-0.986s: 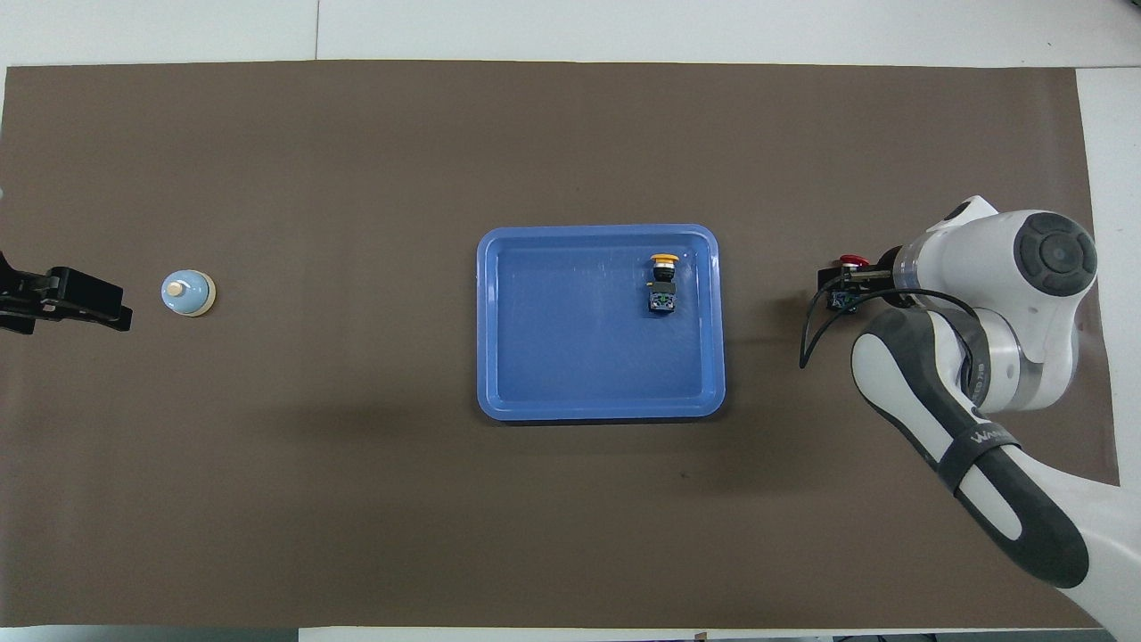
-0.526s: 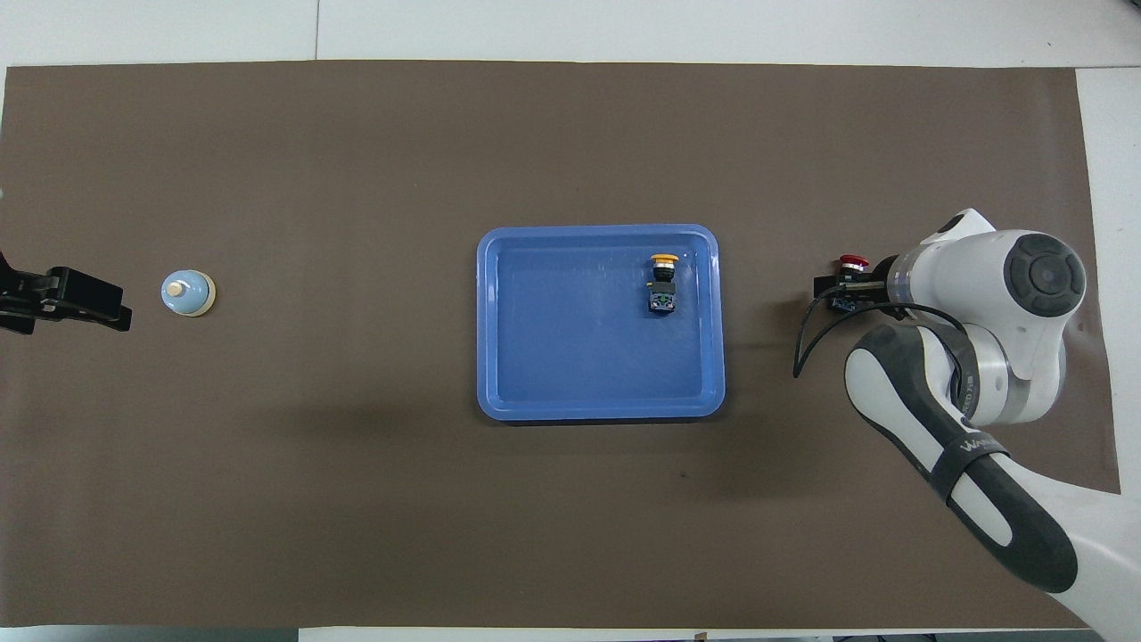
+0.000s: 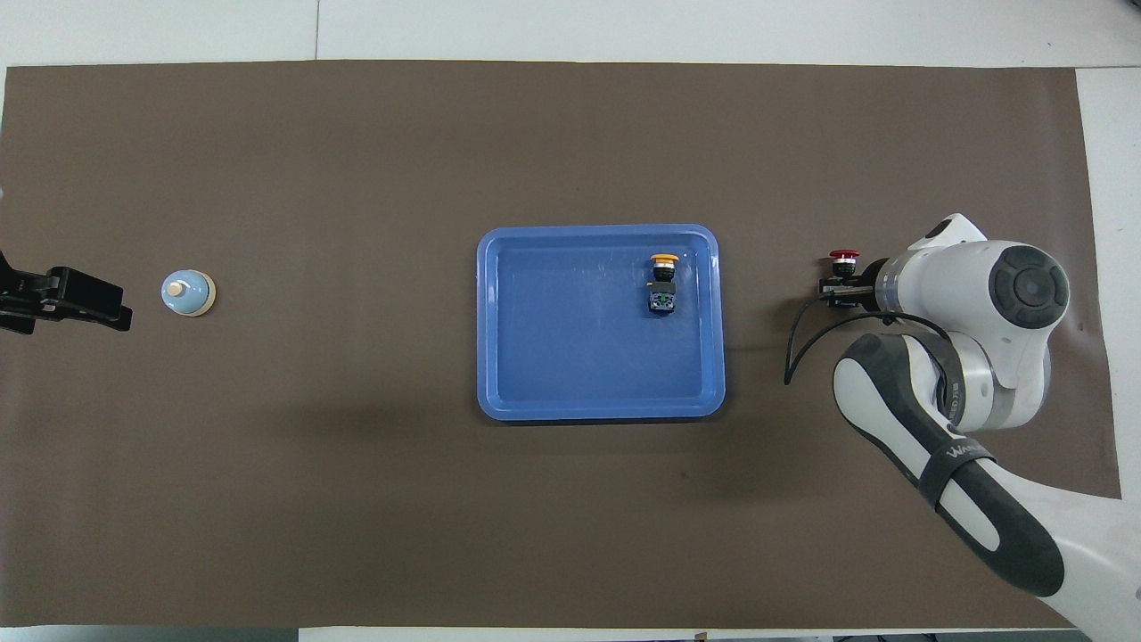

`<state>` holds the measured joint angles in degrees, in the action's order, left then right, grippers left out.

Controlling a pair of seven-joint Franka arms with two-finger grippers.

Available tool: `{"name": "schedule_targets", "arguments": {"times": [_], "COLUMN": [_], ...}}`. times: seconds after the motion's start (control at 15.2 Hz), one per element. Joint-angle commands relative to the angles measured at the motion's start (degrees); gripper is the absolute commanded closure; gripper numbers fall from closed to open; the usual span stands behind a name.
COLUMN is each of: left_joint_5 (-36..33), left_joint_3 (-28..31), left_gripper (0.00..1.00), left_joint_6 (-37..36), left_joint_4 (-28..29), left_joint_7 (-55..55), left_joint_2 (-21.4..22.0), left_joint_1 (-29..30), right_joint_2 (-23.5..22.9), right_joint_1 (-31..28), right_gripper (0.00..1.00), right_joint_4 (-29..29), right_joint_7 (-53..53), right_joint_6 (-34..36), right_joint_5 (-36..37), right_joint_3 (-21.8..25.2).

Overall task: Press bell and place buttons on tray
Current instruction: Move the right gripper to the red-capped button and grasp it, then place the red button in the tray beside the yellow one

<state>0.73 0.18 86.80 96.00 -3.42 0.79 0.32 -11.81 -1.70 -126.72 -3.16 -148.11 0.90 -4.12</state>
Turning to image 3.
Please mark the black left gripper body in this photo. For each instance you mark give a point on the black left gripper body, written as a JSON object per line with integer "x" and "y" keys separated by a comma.
{"x": 22, "y": 285}

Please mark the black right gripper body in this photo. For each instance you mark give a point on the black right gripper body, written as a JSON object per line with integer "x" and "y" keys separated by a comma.
{"x": 869, "y": 285}

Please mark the red push button switch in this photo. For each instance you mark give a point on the red push button switch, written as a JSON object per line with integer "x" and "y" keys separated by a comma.
{"x": 844, "y": 256}

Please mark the small blue white knob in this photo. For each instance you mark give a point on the small blue white knob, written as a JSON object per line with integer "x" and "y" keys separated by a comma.
{"x": 189, "y": 296}

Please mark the yellow push button switch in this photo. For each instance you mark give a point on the yellow push button switch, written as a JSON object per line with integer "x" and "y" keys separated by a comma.
{"x": 662, "y": 299}

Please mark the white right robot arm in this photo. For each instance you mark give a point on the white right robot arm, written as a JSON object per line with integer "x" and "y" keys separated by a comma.
{"x": 963, "y": 285}

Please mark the blue plastic tray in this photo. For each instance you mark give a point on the blue plastic tray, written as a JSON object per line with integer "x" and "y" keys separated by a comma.
{"x": 570, "y": 357}

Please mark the brown paper table mat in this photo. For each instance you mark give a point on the brown paper table mat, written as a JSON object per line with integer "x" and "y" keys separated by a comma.
{"x": 357, "y": 499}

